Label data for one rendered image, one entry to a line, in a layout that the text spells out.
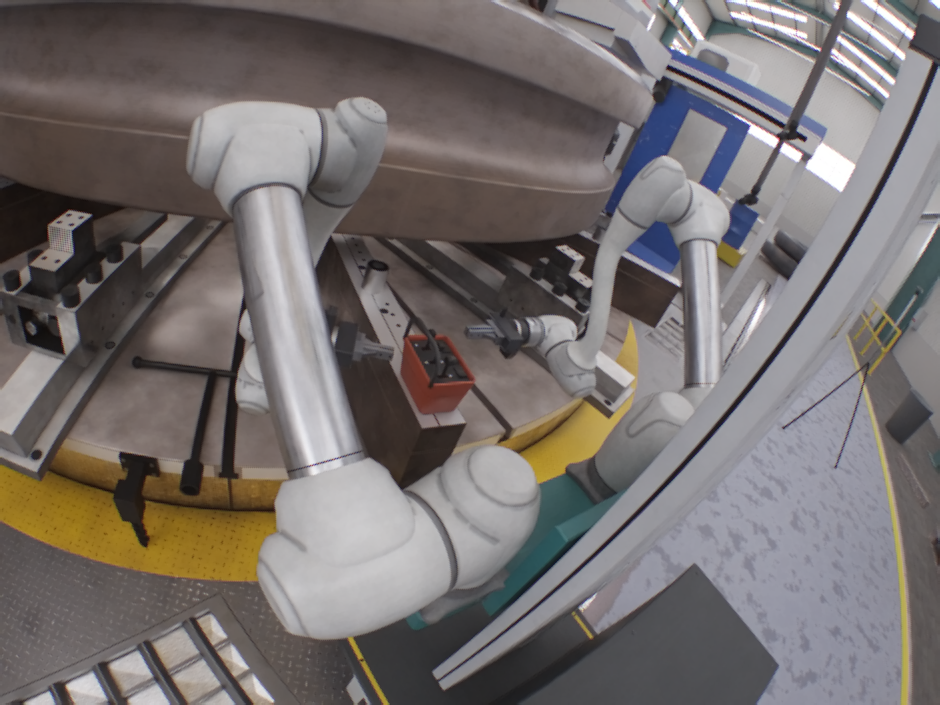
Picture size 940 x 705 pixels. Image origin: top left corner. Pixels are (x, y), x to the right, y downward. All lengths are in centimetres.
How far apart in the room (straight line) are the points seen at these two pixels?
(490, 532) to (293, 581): 25
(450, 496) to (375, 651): 75
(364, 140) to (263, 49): 89
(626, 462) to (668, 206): 62
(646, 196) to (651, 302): 228
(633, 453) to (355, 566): 62
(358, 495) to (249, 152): 46
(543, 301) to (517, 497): 169
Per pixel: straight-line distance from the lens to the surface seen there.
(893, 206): 46
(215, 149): 68
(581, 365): 134
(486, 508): 58
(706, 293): 119
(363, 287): 164
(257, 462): 152
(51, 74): 203
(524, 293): 226
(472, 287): 254
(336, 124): 75
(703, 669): 101
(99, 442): 163
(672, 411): 96
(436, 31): 150
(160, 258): 223
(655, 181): 117
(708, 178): 617
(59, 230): 166
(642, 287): 337
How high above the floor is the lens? 153
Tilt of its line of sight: 34 degrees down
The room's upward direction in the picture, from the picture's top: 24 degrees clockwise
